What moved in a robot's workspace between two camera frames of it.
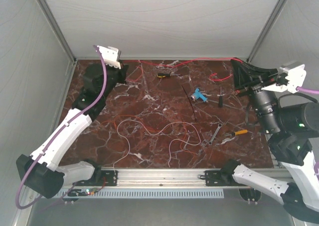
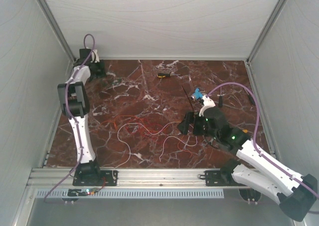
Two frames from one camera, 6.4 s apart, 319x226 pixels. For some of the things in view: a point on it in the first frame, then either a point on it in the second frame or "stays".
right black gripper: (248, 75) → (189, 118)
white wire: (155, 134) → (145, 129)
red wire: (183, 63) → (151, 123)
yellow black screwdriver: (161, 75) stays
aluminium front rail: (153, 177) stays
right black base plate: (221, 178) stays
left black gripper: (123, 72) → (102, 73)
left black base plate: (100, 178) stays
